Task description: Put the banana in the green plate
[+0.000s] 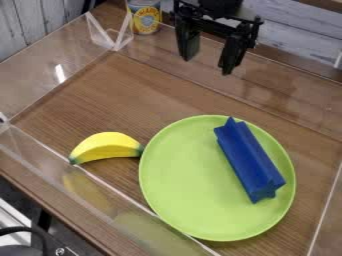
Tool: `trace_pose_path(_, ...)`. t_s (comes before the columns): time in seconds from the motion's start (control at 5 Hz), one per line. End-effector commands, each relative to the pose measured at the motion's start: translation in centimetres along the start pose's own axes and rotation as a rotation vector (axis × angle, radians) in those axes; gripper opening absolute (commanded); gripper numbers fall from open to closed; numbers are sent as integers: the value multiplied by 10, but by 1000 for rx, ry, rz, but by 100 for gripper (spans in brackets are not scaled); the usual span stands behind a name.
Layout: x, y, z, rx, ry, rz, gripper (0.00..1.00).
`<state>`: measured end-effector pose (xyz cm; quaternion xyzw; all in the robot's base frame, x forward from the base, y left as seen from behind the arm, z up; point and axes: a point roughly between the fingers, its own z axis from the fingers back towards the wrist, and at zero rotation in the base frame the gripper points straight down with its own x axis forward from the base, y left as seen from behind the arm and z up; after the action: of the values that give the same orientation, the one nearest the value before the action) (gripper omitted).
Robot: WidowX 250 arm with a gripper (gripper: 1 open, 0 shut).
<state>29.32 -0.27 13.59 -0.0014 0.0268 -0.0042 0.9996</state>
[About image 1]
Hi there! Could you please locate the clear acrylic corner bracket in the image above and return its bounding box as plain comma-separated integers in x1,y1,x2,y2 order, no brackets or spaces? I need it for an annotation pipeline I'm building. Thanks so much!
85,12,133,52

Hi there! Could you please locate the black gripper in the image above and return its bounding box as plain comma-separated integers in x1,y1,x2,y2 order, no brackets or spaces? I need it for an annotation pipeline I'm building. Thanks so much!
172,0,264,75

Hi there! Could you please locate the yellow toy banana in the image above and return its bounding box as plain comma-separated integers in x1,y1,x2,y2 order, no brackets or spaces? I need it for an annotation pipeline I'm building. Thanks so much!
68,132,144,165

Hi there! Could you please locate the black cable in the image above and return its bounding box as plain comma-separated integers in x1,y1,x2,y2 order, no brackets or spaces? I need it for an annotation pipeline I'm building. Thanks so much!
0,226,50,256

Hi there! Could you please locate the blue star-shaped block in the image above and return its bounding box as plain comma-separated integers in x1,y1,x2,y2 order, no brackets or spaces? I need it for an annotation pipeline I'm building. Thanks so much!
213,117,285,203

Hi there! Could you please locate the yellow labelled tin can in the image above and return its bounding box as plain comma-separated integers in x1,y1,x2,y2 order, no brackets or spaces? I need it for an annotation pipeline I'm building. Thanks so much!
128,0,161,35

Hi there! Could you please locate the green round plate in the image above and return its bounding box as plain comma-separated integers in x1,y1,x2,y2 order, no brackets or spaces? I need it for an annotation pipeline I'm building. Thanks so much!
138,115,296,242

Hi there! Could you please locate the clear acrylic front wall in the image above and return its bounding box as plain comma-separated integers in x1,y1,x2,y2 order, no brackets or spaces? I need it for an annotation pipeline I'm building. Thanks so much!
0,113,220,256

